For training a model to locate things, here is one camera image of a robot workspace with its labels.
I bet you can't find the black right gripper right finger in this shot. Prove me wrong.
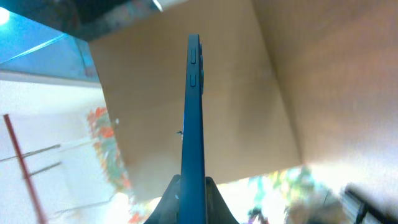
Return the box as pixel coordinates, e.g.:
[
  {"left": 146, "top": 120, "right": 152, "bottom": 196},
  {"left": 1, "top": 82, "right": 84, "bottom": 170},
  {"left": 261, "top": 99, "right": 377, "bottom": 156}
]
[{"left": 205, "top": 177, "right": 239, "bottom": 224}]

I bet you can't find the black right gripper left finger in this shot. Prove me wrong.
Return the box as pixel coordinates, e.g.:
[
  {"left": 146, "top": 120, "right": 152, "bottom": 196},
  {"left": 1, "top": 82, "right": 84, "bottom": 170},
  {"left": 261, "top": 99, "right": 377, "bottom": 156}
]
[{"left": 144, "top": 174, "right": 181, "bottom": 224}]

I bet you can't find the blue Galaxy smartphone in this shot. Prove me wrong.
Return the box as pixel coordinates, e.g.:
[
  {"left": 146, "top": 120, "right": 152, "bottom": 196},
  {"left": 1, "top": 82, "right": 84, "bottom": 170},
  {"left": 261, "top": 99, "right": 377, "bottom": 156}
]
[{"left": 179, "top": 34, "right": 207, "bottom": 224}]

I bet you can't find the brown cardboard box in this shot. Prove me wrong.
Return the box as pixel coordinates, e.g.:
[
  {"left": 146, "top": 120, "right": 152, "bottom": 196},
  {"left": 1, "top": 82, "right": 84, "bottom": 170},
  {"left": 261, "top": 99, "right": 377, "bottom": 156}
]
[{"left": 90, "top": 1, "right": 397, "bottom": 203}]

